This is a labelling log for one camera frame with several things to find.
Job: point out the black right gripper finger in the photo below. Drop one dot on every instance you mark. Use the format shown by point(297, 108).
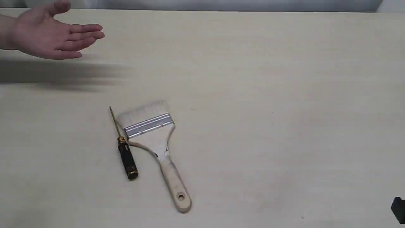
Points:
point(398, 209)

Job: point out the wide wooden paint brush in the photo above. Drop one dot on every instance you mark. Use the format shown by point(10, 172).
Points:
point(149, 127)

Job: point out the black gold precision screwdriver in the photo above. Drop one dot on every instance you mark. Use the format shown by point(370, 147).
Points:
point(125, 152)

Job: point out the person's bare forearm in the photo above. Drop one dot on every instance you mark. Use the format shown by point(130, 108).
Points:
point(6, 26)

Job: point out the person's open hand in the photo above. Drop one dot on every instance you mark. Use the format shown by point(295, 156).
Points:
point(36, 32)

